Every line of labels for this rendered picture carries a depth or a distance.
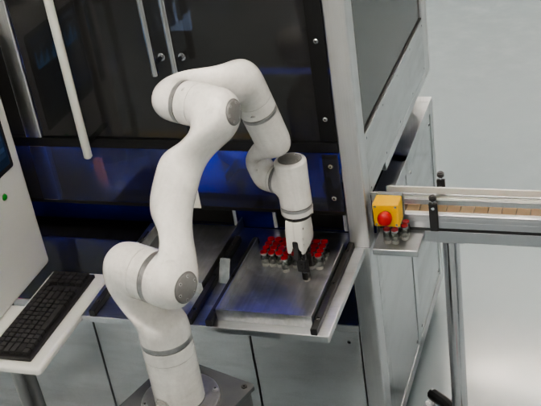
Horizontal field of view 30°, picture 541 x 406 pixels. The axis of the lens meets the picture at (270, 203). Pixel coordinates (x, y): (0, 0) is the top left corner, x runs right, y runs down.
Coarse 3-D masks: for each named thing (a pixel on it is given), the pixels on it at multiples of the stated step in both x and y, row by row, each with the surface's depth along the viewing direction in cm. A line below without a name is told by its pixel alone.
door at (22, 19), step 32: (32, 0) 275; (64, 0) 272; (96, 0) 269; (128, 0) 266; (32, 32) 281; (64, 32) 278; (96, 32) 274; (128, 32) 271; (160, 32) 268; (32, 64) 286; (96, 64) 280; (128, 64) 277; (160, 64) 274; (32, 96) 292; (64, 96) 289; (96, 96) 285; (128, 96) 282; (64, 128) 295; (96, 128) 291; (128, 128) 288; (160, 128) 284
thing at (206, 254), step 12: (192, 228) 305; (204, 228) 304; (216, 228) 304; (228, 228) 303; (240, 228) 299; (144, 240) 297; (156, 240) 302; (204, 240) 298; (216, 240) 298; (228, 240) 290; (204, 252) 293; (216, 252) 292; (204, 264) 287; (216, 264) 283; (204, 276) 276
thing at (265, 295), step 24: (336, 264) 274; (240, 288) 274; (264, 288) 273; (288, 288) 271; (312, 288) 270; (216, 312) 262; (240, 312) 260; (264, 312) 258; (288, 312) 262; (312, 312) 255
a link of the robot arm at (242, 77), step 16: (224, 64) 228; (240, 64) 229; (176, 80) 223; (192, 80) 227; (208, 80) 227; (224, 80) 227; (240, 80) 228; (256, 80) 231; (160, 96) 223; (240, 96) 230; (256, 96) 232; (272, 96) 239; (160, 112) 224; (256, 112) 235
